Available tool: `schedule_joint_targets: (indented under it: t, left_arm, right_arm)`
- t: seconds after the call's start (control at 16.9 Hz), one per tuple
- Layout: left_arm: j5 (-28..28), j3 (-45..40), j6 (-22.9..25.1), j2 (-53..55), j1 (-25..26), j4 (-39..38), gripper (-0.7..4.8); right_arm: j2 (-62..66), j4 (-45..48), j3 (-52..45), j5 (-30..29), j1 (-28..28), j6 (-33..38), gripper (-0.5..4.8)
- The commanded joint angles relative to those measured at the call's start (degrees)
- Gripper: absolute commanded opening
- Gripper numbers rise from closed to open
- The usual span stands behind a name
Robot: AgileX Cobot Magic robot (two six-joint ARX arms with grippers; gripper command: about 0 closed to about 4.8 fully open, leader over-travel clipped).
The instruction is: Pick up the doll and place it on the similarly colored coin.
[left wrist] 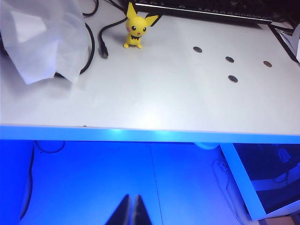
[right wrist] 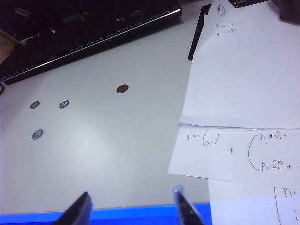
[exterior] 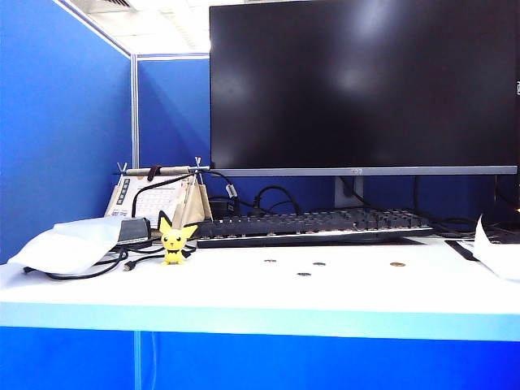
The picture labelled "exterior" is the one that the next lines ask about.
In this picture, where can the yellow Pichu doll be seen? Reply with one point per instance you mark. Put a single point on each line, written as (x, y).
(172, 241)

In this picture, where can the gold brass coin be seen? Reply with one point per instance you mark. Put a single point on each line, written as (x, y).
(397, 264)

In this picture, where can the black power brick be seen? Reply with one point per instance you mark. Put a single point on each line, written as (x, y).
(221, 206)

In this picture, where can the black mechanical keyboard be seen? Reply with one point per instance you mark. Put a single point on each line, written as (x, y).
(308, 227)

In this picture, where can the beige cardboard stand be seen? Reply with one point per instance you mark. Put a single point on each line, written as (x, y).
(199, 205)

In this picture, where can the grey monitor stand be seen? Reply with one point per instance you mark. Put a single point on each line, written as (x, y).
(345, 193)

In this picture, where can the wooden rod with metal clips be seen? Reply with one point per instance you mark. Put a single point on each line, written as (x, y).
(170, 170)

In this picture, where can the white desk calendar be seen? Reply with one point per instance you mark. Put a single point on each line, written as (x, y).
(156, 201)

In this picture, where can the grey adapter box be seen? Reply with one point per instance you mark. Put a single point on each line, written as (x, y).
(133, 230)

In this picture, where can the large black computer monitor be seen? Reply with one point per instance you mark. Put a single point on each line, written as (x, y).
(357, 81)

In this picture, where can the white plastic bag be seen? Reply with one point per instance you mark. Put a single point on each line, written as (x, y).
(69, 243)

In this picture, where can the white paper sheet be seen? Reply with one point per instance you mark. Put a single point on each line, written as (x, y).
(497, 254)

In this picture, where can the dark monitor base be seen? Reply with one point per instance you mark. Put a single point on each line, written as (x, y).
(508, 203)

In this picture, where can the grey partition post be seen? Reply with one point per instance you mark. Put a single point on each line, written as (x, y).
(134, 113)

